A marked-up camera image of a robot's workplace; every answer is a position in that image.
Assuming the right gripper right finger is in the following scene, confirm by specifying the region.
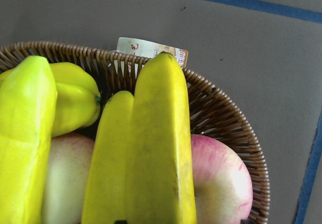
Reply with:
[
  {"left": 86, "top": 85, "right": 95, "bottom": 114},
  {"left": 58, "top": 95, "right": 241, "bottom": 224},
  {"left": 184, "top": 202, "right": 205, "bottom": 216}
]
[{"left": 240, "top": 219, "right": 252, "bottom": 224}]

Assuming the pink red apple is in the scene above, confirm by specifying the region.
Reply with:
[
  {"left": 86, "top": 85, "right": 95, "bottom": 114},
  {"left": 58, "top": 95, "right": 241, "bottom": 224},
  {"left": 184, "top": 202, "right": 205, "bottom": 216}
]
[{"left": 191, "top": 134, "right": 253, "bottom": 223}]

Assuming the dull yellow banana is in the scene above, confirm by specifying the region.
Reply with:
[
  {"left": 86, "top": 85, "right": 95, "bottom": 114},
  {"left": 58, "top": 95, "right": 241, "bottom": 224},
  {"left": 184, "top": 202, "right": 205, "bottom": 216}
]
[{"left": 81, "top": 52, "right": 197, "bottom": 223}]

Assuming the lime yellow banana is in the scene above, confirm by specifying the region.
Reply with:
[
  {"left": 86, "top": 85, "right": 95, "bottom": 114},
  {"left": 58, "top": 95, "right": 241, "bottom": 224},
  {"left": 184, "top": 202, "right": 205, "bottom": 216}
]
[{"left": 1, "top": 56, "right": 57, "bottom": 223}]

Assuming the pale peach apple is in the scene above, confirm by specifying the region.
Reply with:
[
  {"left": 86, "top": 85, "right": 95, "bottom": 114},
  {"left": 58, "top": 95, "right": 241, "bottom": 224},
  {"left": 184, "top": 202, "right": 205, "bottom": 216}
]
[{"left": 42, "top": 132, "right": 94, "bottom": 223}]

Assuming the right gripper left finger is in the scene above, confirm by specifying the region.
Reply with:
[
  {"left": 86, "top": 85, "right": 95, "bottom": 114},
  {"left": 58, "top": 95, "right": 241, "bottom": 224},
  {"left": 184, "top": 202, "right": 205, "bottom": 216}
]
[{"left": 114, "top": 220, "right": 127, "bottom": 224}]

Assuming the white paper tag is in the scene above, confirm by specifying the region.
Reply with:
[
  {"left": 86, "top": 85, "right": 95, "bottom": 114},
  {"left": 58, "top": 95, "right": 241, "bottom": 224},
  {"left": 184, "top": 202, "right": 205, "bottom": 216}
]
[{"left": 116, "top": 37, "right": 188, "bottom": 67}]

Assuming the yellow bell pepper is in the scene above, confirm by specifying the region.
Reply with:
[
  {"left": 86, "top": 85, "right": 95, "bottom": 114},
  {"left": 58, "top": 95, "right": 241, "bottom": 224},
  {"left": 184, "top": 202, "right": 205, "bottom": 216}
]
[{"left": 50, "top": 62, "right": 101, "bottom": 137}]

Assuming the brown wicker basket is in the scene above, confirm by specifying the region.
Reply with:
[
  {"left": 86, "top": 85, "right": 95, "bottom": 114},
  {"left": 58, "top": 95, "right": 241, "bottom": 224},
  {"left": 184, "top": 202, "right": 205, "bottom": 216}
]
[{"left": 1, "top": 41, "right": 270, "bottom": 223}]

